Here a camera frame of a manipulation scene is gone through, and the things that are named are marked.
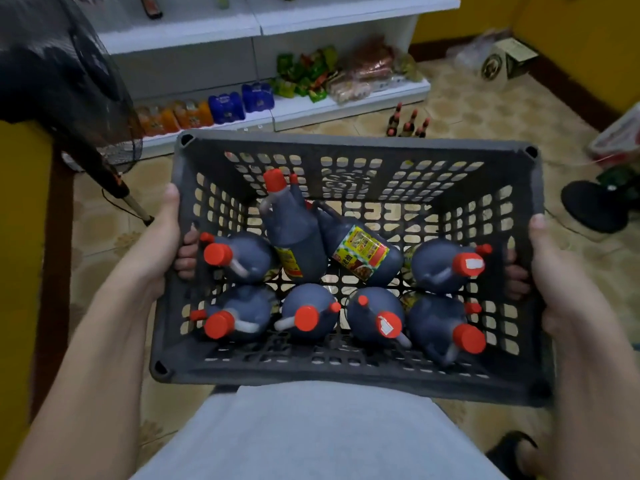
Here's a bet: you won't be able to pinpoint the person's left hand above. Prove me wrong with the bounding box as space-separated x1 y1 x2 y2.
120 184 201 301

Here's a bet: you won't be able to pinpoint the person's right hand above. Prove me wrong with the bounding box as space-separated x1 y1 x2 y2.
505 214 609 340

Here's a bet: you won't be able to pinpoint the grey plastic crate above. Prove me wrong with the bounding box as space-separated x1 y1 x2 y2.
149 129 554 408

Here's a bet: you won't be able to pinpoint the person's left forearm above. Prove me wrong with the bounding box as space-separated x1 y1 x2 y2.
4 275 162 480

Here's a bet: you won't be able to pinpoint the person's right forearm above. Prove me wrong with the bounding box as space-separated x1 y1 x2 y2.
542 305 640 480

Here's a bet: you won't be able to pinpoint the black round fan base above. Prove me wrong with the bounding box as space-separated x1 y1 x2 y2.
560 180 632 235

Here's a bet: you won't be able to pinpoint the orange drink bottle pack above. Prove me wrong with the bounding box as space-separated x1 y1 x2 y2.
173 99 215 129
135 105 181 137

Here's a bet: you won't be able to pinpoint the blue bottle pack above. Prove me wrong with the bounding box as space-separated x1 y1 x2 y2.
242 82 276 114
208 92 246 125

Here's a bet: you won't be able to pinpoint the group of dark sauce bottles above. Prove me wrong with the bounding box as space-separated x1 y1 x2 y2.
189 168 495 368

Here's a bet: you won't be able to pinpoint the red and white bag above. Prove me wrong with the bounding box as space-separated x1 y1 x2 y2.
587 102 640 168

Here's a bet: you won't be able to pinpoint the white shelf unit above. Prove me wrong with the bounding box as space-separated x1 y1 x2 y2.
62 0 461 163

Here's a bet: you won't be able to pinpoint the cluster of small red-capped bottles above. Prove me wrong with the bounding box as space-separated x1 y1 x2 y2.
385 102 432 139

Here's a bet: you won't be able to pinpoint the black standing fan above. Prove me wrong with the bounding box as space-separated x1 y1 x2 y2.
0 0 155 227

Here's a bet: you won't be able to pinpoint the cardboard box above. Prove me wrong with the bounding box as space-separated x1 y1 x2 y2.
480 38 540 82

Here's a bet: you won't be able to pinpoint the pile of green snack packets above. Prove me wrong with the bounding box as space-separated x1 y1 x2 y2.
270 46 341 104

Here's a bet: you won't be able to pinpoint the black sandal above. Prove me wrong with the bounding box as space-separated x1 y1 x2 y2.
486 431 542 480

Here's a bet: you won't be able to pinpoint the clear plastic bag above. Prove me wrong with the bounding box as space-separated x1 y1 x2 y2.
446 28 514 71

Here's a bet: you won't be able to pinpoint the pile of brown clear packets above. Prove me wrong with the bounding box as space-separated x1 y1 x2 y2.
327 37 424 105

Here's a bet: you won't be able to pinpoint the person's grey shorts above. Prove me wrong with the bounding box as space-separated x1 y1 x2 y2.
131 381 507 480

